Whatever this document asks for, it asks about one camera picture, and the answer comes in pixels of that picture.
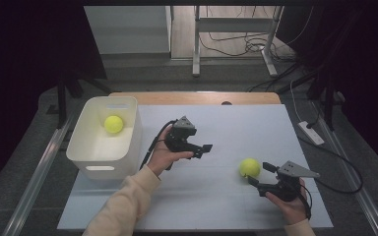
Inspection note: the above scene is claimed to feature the person's right hand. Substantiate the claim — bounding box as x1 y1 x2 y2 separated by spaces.
265 178 311 226

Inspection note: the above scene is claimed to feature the black stand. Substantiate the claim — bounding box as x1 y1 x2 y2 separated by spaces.
47 70 112 129
277 65 346 132

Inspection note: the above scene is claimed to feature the person's left hand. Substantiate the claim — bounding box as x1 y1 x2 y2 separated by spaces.
146 126 195 177

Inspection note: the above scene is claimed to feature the hand-held gripper black cable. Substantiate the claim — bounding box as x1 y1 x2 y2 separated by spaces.
299 183 313 220
139 119 178 171

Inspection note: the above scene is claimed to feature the white plastic bin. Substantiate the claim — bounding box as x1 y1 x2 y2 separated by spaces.
66 95 144 181

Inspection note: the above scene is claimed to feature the white foam board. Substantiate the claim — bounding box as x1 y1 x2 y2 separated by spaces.
56 103 334 230

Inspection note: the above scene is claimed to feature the silver metal rail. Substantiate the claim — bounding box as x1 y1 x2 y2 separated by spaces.
1 117 75 236
309 101 378 236

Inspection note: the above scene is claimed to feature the white metal desk frame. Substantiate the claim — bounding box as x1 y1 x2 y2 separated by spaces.
191 5 284 79

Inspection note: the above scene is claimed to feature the wooden table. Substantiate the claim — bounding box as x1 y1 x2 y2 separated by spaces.
107 91 283 106

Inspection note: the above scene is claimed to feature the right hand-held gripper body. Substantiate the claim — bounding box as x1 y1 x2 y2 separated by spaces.
257 160 321 203

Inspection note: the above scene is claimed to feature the yellow tennis ball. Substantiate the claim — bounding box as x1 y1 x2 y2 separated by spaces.
238 157 262 180
103 114 125 135

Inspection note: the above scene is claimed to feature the long black power cable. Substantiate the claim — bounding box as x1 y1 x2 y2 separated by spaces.
296 134 364 195

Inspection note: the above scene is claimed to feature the tangle of black floor cables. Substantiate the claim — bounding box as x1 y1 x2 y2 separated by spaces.
198 30 296 62

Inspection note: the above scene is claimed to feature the white power strip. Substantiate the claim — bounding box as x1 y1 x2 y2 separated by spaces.
297 120 326 147

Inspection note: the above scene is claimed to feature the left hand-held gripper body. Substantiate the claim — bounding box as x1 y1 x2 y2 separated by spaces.
164 115 202 159

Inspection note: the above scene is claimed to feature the white cabinet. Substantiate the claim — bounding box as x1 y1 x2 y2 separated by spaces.
84 5 172 55

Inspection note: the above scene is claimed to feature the right hand-held gripper black cable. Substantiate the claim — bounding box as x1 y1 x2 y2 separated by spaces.
299 183 313 220

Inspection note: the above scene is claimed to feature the left hand-held gripper black cable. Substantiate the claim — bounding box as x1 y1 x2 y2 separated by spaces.
139 119 178 171

